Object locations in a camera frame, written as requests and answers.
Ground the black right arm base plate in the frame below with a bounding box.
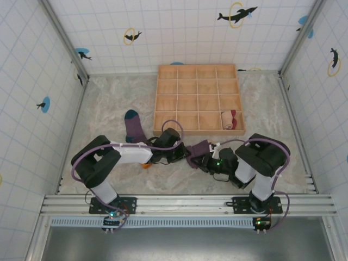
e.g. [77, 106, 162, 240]
[225, 196, 283, 215]

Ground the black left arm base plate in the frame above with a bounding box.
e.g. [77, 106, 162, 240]
[89, 196, 138, 215]

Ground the grey metal sheet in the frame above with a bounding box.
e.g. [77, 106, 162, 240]
[40, 225, 337, 261]

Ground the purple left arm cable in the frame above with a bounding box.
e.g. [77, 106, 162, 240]
[71, 119, 187, 233]

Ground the aluminium back frame rail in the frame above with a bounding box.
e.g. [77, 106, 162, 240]
[86, 70, 282, 78]

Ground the beige sock with red toe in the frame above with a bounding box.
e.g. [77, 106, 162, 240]
[228, 109, 239, 131]
[220, 109, 238, 131]

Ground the controller board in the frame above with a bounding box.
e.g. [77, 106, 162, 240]
[252, 216, 272, 234]
[102, 210, 128, 234]

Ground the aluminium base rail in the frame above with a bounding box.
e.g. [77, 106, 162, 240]
[40, 193, 338, 218]

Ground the large dolphin yellow ring sticker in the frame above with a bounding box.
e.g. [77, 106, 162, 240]
[216, 2, 258, 29]

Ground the wooden compartment tray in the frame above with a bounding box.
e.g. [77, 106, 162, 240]
[152, 64, 246, 136]

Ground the right controller board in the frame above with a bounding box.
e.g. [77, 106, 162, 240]
[252, 216, 272, 234]

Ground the small dolphin yellow ring sticker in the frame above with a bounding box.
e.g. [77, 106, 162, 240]
[123, 27, 143, 46]
[73, 67, 84, 87]

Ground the left controller board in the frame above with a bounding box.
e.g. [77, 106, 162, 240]
[102, 210, 128, 234]

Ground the aluminium corner post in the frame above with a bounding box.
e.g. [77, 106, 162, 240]
[40, 0, 90, 81]
[278, 0, 327, 77]

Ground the aluminium side frame rail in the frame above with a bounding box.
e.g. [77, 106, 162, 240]
[55, 74, 92, 195]
[277, 71, 319, 194]

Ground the upright dolphin yellow ring sticker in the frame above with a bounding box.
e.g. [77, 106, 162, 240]
[327, 47, 342, 77]

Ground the grey slotted cable duct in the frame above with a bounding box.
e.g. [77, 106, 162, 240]
[50, 217, 258, 228]

